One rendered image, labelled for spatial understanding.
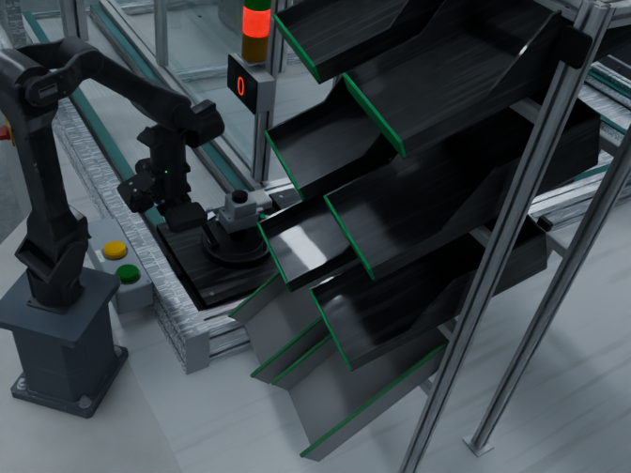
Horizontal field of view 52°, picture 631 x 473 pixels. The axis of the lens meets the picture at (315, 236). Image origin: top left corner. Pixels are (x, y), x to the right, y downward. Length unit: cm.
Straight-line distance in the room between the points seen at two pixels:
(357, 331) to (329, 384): 17
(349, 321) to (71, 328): 42
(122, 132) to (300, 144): 90
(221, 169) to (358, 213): 79
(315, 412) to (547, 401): 51
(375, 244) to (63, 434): 65
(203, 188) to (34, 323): 60
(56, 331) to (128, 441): 23
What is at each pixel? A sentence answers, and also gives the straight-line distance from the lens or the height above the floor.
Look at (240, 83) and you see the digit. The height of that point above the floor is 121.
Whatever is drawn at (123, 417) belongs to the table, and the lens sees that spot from 118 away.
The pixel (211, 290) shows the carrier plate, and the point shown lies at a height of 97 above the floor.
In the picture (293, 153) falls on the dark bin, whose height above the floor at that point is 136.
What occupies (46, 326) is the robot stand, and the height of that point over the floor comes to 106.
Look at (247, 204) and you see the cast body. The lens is 121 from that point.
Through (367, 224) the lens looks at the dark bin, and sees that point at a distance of 76.
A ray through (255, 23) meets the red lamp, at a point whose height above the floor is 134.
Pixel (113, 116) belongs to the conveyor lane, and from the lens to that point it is 178.
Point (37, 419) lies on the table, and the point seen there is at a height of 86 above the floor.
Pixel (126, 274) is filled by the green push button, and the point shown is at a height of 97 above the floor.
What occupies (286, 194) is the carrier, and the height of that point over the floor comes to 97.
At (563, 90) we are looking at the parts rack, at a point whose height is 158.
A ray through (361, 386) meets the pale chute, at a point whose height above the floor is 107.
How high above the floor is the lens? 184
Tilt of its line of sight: 41 degrees down
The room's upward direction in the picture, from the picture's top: 9 degrees clockwise
